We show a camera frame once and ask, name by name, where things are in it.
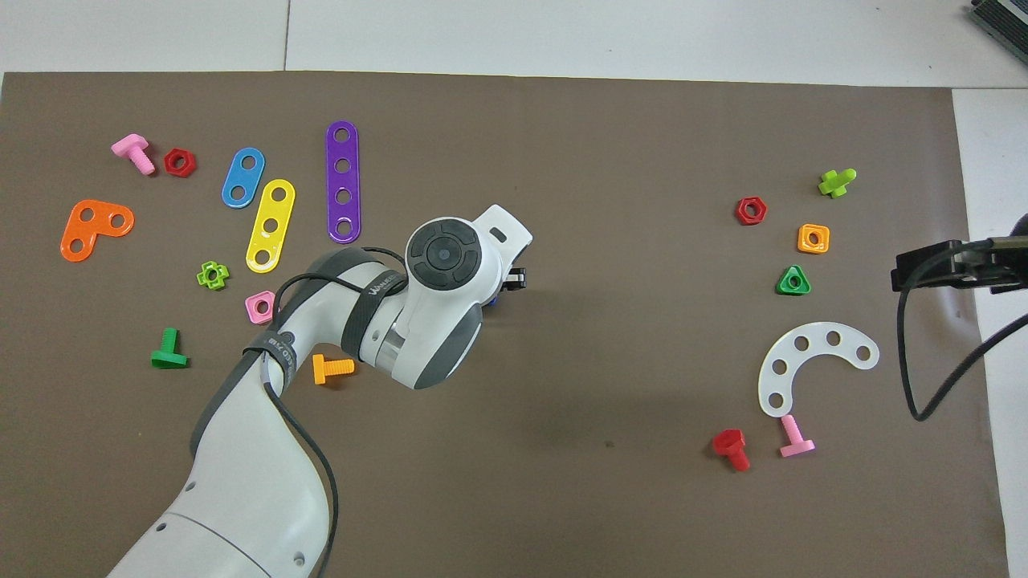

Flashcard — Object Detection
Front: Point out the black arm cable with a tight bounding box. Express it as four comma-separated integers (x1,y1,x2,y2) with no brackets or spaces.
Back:
896,241,1028,423
259,246,407,578

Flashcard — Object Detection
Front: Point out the lime green cross-head bolt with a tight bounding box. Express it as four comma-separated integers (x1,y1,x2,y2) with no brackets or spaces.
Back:
818,168,859,199

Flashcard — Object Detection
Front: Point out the dark green plastic bolt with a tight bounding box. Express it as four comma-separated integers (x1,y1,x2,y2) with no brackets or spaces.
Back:
150,327,190,370

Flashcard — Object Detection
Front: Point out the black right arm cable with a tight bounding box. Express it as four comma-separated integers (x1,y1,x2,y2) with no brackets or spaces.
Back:
896,241,1028,423

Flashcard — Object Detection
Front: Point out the orange angled three-hole plate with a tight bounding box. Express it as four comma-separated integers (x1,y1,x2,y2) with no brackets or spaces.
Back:
60,199,136,263

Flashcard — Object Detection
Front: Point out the black velcro cable strap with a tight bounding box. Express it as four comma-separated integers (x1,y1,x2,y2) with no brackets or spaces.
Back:
344,269,409,356
243,329,298,382

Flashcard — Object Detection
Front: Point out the white curved five-hole plate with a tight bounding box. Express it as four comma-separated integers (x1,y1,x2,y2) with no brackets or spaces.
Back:
757,322,881,419

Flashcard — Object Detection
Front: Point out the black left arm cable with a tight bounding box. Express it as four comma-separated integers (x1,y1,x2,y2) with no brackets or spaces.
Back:
259,246,407,578

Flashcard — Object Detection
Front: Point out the yellow three-hole strip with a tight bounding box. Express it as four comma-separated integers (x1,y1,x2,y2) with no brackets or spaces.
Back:
245,178,296,275

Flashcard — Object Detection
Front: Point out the pink plastic bolt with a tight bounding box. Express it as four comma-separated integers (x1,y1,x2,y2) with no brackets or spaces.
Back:
778,414,817,459
111,133,157,176

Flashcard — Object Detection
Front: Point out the brown table mat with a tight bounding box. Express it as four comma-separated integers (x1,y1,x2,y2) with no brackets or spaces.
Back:
0,71,1011,578

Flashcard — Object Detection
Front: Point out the grey ribbed metal device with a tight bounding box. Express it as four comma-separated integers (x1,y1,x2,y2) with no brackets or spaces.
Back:
966,0,1028,46

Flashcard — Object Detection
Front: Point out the orange plastic bolt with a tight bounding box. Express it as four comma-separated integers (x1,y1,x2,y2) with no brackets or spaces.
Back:
312,353,356,386

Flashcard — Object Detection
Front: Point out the red plastic bolt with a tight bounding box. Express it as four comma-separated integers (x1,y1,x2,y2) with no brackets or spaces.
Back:
712,429,753,473

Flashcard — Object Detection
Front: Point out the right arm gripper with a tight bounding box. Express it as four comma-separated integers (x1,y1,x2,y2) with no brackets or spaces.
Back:
891,212,1028,295

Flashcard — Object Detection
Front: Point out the blue two-hole strip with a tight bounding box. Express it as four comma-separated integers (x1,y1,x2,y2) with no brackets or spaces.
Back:
221,147,266,210

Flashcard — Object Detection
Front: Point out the purple four-hole strip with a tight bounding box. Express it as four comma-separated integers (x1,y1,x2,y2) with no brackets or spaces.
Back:
325,120,362,244

